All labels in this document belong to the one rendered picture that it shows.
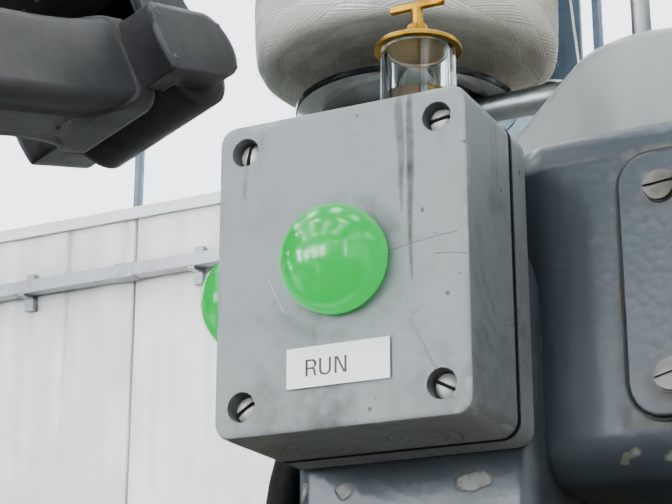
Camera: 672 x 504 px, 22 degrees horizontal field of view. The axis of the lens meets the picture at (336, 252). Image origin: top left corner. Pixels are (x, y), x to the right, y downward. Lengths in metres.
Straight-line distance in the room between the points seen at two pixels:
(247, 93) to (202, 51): 6.16
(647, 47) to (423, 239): 0.20
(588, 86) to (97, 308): 6.51
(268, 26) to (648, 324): 0.47
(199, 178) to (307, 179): 6.59
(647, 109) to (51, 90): 0.34
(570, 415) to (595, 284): 0.04
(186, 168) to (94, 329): 0.76
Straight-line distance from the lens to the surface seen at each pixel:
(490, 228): 0.46
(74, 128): 0.90
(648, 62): 0.63
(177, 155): 7.16
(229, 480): 6.60
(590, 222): 0.49
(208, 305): 0.48
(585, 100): 0.64
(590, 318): 0.48
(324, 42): 0.90
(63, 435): 7.06
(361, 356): 0.45
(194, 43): 0.92
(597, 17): 6.51
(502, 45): 0.91
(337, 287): 0.44
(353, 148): 0.47
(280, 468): 0.52
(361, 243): 0.44
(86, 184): 7.37
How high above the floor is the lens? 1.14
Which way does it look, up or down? 19 degrees up
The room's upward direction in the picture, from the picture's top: straight up
